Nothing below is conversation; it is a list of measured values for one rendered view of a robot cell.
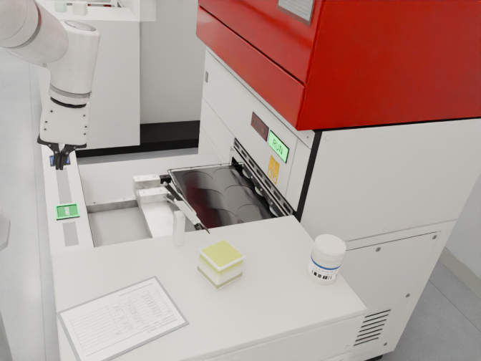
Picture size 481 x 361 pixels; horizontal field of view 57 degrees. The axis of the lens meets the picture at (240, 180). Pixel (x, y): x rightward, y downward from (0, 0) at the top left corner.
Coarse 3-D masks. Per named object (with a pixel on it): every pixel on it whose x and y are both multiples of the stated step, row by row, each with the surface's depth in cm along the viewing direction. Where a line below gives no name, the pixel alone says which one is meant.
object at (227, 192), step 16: (176, 176) 143; (192, 176) 144; (208, 176) 146; (224, 176) 147; (240, 176) 148; (192, 192) 137; (208, 192) 138; (224, 192) 139; (240, 192) 140; (256, 192) 141; (208, 208) 130; (224, 208) 131; (240, 208) 133; (256, 208) 134; (208, 224) 124; (224, 224) 125
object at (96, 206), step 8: (104, 200) 136; (112, 200) 137; (120, 200) 137; (128, 200) 138; (136, 200) 139; (88, 208) 134; (96, 208) 135; (104, 208) 136; (112, 208) 137; (120, 208) 138
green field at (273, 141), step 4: (272, 136) 128; (272, 140) 129; (276, 140) 126; (272, 144) 129; (276, 144) 127; (280, 144) 125; (276, 148) 127; (280, 148) 125; (284, 148) 123; (276, 152) 127; (280, 152) 125; (284, 152) 123; (284, 156) 123; (284, 160) 123
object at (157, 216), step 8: (136, 192) 137; (144, 208) 130; (152, 208) 130; (160, 208) 131; (168, 208) 131; (144, 216) 128; (152, 216) 127; (160, 216) 128; (168, 216) 128; (152, 224) 124; (160, 224) 125; (168, 224) 125; (152, 232) 122; (160, 232) 122; (168, 232) 122
